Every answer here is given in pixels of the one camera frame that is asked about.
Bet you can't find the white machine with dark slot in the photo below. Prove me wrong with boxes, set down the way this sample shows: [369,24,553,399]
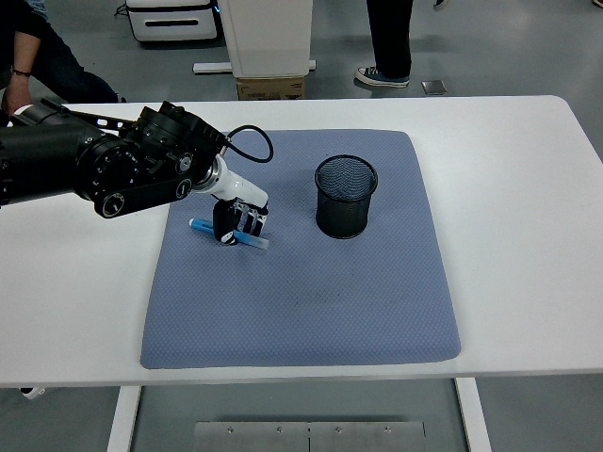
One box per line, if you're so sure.
[124,0,222,43]

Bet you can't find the blue textured mat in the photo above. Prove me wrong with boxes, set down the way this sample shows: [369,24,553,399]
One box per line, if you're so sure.
[139,129,463,371]

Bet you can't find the white floor bar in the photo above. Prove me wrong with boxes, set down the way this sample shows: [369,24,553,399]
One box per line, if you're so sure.
[192,59,318,75]

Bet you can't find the person in dark clothing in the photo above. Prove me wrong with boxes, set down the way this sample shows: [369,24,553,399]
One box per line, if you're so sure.
[0,0,127,128]

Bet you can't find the brown cardboard box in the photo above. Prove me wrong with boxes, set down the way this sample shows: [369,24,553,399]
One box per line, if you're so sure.
[236,75,306,101]

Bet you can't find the white table leg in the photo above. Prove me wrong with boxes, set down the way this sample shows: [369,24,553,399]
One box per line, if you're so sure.
[454,378,494,452]
[106,385,142,452]

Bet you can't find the grey metal plate with screws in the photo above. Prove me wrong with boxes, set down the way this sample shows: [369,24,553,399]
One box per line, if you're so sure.
[194,421,427,452]

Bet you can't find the person with blue sneakers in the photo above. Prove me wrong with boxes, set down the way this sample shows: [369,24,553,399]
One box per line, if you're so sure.
[353,0,415,89]

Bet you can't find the blue marker with clear cap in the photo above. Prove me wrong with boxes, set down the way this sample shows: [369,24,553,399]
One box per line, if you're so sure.
[188,218,270,251]

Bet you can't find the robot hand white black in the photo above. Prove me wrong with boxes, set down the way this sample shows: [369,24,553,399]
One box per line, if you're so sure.
[210,164,270,248]

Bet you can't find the black mesh pen holder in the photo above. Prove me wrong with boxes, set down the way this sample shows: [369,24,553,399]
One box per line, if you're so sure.
[314,153,380,240]

